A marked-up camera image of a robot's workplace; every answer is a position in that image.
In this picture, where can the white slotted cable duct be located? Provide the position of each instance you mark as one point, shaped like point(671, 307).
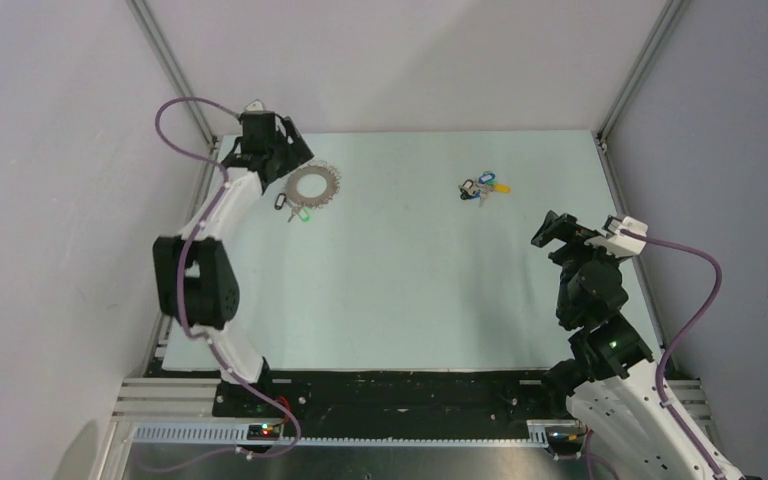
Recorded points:
point(256, 434)

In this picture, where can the left aluminium frame post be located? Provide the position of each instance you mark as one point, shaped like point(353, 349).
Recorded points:
point(157, 41)

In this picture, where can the aluminium frame post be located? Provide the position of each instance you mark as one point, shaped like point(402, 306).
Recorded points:
point(157, 41)
point(665, 24)

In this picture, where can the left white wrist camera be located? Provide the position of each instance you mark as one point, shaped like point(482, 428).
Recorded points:
point(255, 106)

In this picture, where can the metal disc with keyrings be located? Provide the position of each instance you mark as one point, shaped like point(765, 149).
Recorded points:
point(313, 185)

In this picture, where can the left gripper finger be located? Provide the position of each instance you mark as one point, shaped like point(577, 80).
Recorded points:
point(297, 151)
point(273, 171)

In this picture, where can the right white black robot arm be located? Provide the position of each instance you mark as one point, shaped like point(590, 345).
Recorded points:
point(613, 383)

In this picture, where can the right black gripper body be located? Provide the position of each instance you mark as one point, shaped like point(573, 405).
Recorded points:
point(574, 250)

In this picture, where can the right aluminium frame post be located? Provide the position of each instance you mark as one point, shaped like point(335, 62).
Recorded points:
point(665, 24)

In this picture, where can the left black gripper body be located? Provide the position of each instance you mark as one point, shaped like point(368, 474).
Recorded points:
point(277, 150)

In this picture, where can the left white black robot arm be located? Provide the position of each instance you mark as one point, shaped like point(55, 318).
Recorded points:
point(195, 279)

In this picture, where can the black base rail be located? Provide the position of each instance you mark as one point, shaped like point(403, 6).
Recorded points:
point(403, 404)

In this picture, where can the green key tag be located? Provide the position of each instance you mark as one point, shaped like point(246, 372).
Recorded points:
point(304, 215)

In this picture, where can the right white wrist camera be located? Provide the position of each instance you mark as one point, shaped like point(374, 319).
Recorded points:
point(622, 237)

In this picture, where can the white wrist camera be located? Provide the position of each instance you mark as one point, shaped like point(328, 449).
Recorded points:
point(622, 237)
point(255, 106)

